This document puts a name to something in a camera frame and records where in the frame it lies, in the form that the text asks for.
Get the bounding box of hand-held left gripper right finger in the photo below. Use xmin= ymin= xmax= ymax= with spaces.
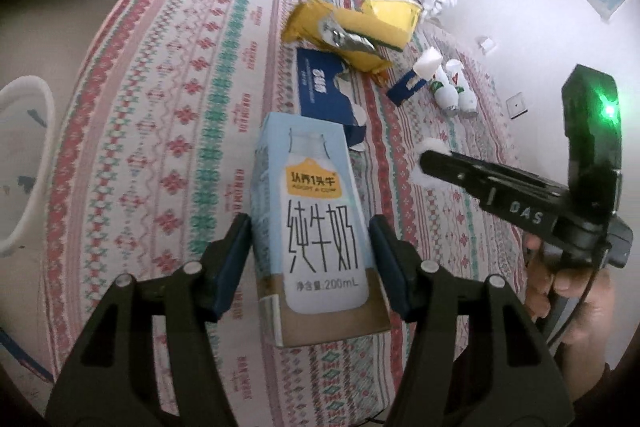
xmin=367 ymin=214 xmax=576 ymax=427

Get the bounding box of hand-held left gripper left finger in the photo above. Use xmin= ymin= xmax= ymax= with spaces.
xmin=45 ymin=213 xmax=253 ymax=427

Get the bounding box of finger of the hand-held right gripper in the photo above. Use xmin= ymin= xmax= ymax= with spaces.
xmin=419 ymin=149 xmax=566 ymax=208

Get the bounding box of white tissue wad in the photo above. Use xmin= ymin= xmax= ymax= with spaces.
xmin=412 ymin=138 xmax=451 ymax=188

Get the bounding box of light blue milk carton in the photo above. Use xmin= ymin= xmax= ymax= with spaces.
xmin=249 ymin=111 xmax=393 ymax=349

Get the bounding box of small white yogurt bottle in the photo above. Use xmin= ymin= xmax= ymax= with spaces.
xmin=431 ymin=66 xmax=460 ymax=116
xmin=447 ymin=59 xmax=479 ymax=118

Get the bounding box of small dark blue box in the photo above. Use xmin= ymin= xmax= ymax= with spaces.
xmin=386 ymin=72 xmax=429 ymax=106

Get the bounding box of small white cup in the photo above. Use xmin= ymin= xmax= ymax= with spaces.
xmin=412 ymin=48 xmax=444 ymax=80

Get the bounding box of dark blue milk carton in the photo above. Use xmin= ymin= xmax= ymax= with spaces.
xmin=295 ymin=47 xmax=369 ymax=148

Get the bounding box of yellow snack packet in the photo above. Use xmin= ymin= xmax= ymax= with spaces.
xmin=281 ymin=0 xmax=396 ymax=78

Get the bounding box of white plastic bucket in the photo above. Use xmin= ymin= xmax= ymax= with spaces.
xmin=0 ymin=77 xmax=57 ymax=259

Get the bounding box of person's right forearm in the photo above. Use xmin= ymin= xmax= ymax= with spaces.
xmin=560 ymin=342 xmax=617 ymax=425

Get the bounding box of person's right hand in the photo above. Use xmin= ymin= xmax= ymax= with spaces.
xmin=524 ymin=234 xmax=615 ymax=349

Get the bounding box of patterned bed sheet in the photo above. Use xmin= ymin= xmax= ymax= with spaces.
xmin=42 ymin=0 xmax=532 ymax=427

